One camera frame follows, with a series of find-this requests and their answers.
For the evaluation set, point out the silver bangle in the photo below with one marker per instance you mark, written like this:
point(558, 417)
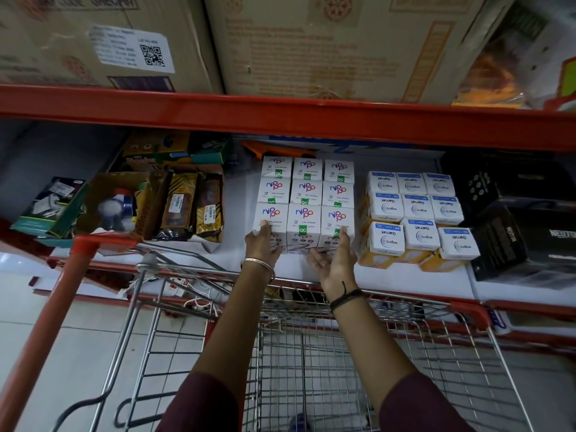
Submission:
point(261, 263)

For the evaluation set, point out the cardboard box with white label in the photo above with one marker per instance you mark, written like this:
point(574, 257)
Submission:
point(67, 35)

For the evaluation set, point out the black box white lettering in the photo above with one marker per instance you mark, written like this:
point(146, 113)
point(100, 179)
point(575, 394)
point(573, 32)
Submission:
point(531, 247)

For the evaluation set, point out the person's right forearm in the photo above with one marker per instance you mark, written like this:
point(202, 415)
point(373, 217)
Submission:
point(366, 341)

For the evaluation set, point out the person's right hand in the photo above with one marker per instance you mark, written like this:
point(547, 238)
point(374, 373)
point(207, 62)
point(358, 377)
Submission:
point(339, 274)

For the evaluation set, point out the white shelf board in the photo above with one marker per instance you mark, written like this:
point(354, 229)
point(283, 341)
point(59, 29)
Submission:
point(238, 211)

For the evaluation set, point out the open brown cardboard box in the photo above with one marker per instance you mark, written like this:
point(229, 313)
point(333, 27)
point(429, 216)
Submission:
point(96, 184)

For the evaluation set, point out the teal charger box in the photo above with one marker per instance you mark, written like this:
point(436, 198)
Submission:
point(49, 206)

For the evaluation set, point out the person's left forearm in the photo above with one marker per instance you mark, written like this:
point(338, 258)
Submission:
point(240, 323)

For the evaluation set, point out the red metal shelf beam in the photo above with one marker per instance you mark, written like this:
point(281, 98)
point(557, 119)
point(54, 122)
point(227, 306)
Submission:
point(517, 308)
point(288, 116)

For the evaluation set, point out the white red extension board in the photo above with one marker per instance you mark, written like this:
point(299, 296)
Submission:
point(200, 292)

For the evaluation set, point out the plastic-wrapped orange packet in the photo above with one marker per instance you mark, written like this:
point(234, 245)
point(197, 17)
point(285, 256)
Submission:
point(517, 62)

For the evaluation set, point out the person's maroon sleeve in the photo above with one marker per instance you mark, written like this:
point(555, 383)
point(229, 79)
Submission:
point(418, 409)
point(200, 407)

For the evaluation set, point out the person's maroon right sleeve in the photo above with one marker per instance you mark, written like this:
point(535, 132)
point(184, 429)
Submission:
point(418, 409)

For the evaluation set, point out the yellow green product box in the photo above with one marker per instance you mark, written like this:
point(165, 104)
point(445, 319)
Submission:
point(157, 150)

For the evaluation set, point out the person's left fingers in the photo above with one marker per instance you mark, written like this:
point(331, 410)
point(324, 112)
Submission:
point(263, 230)

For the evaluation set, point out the white blue bulb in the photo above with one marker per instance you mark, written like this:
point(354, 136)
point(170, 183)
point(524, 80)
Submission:
point(114, 206)

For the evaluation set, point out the brown cardboard display tray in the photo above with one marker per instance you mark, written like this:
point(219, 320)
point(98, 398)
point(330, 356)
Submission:
point(211, 168)

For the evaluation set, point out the stack of pink-logo bulb cartons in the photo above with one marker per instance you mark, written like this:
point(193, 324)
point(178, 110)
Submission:
point(306, 188)

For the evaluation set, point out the person's maroon left sleeve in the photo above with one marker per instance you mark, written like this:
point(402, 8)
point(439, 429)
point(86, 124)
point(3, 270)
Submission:
point(200, 407)

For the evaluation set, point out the black box with dots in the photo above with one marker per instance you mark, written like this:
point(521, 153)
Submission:
point(504, 179)

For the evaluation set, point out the large printed cardboard box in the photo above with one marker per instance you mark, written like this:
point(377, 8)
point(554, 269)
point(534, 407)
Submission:
point(337, 49)

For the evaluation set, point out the person's right fingers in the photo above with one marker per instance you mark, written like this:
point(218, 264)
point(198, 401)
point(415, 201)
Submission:
point(345, 240)

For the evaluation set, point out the brown yellow-striped packet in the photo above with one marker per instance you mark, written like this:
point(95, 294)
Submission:
point(180, 204)
point(209, 206)

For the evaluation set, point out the stack of blue-label bulb cartons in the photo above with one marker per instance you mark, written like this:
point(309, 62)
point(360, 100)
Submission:
point(414, 211)

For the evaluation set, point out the orange plastic tool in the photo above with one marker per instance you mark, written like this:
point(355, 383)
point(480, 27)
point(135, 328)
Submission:
point(270, 150)

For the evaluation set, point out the white bulb box pink logo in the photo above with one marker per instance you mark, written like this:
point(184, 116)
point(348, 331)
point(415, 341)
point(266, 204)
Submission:
point(335, 218)
point(274, 213)

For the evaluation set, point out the person's left hand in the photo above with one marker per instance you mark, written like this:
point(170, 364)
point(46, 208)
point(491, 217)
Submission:
point(263, 247)

